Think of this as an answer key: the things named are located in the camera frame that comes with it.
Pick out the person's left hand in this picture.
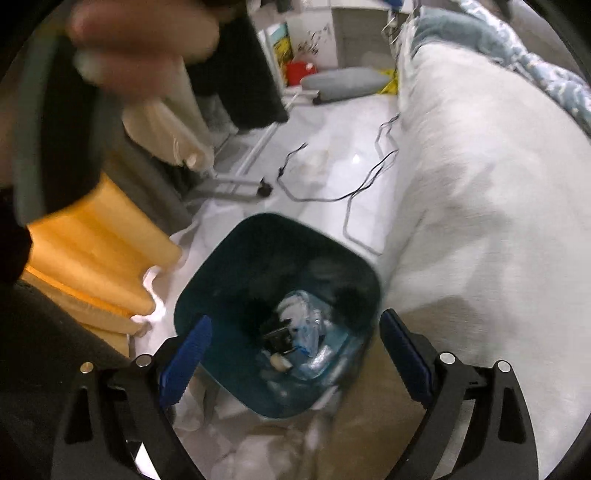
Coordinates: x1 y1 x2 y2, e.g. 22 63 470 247
67 0 222 100

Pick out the cream hanging cloth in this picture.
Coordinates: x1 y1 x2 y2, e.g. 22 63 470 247
122 60 216 175

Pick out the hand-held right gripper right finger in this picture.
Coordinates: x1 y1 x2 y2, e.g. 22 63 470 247
379 308 540 480

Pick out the dark bin lid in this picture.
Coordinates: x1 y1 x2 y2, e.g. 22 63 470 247
11 0 125 227

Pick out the grey floor cable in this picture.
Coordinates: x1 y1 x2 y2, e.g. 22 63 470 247
344 111 403 257

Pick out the dark hanging garment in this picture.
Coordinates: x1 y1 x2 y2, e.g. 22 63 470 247
189 0 290 131

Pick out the orange foam cushion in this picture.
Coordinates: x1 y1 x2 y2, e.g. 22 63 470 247
21 173 184 357

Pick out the white metal rack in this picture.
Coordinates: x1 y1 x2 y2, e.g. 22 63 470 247
185 90 320 205

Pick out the grey cushioned bench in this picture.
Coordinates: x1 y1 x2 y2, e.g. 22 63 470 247
300 68 391 105

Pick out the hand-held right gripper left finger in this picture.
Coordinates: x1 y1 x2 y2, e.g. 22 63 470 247
50 315 214 480

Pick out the clear plastic bag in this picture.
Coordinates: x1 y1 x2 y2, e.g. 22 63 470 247
277 290 370 381

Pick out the yellow printed box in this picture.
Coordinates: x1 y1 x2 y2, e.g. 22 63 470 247
267 22 294 71

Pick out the dark teal trash bin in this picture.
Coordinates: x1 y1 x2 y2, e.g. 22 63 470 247
174 212 383 420

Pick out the bed with grey-green sheet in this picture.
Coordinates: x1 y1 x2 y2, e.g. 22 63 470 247
376 41 591 480

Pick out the red plastic container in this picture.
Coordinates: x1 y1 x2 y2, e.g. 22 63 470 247
285 61 317 86

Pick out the yellow plastic bag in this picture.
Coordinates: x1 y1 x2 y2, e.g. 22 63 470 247
376 69 400 96

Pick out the blue printed blanket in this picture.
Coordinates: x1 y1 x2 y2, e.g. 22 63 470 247
455 0 591 136

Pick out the blue pillow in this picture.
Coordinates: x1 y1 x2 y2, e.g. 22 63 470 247
411 7 486 52

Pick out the black floor cable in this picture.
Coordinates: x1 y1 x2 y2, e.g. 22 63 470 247
276 142 400 205

